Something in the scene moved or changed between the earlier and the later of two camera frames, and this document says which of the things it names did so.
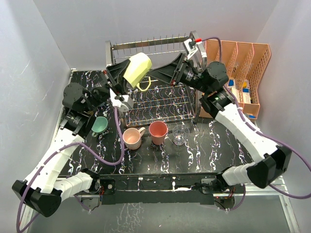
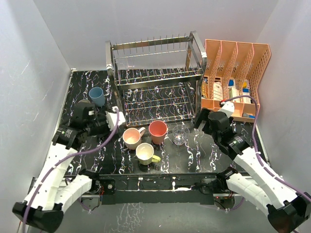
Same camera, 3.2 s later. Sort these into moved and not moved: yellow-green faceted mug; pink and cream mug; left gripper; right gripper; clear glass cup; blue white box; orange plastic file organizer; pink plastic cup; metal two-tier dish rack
Moved: right gripper; yellow-green faceted mug; left gripper
Not moved: metal two-tier dish rack; blue white box; clear glass cup; pink plastic cup; pink and cream mug; orange plastic file organizer
